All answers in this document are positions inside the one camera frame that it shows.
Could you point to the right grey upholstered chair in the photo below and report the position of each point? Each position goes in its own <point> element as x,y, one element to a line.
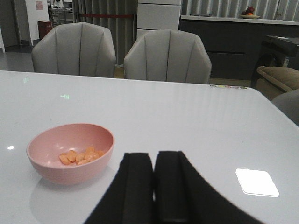
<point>168,56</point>

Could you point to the orange ham slices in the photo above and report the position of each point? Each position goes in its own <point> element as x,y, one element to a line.
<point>72,157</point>

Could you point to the grey chair at right edge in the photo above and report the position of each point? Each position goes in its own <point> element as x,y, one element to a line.
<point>288,103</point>

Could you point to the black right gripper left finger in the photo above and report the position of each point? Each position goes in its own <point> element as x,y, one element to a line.
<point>129,198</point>

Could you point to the pink plastic bowl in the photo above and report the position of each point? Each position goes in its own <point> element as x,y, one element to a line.
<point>44,149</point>

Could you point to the grey upholstered chair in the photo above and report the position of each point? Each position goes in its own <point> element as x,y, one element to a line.
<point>168,56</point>
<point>80,49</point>

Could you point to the fruit plate on counter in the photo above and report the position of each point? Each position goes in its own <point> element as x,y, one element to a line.
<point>249,13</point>

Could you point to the red box bin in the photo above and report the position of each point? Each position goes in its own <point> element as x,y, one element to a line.
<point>44,27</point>

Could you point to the tan cushion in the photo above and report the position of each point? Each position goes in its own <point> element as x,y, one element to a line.
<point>282,79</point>

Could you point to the black side table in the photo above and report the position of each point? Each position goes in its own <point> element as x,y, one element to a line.
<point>277,51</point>

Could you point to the left grey upholstered chair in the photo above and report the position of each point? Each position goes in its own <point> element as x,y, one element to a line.
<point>80,49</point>

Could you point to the white drawer cabinet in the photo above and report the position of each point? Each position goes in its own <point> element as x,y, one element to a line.
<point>157,15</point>

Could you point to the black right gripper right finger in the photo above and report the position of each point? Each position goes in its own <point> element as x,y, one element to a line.
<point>183,196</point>

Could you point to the dark sideboard counter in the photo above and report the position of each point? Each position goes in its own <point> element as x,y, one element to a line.
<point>233,44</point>

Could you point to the red barrier belt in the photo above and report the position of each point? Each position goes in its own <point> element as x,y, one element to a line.
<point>107,15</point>

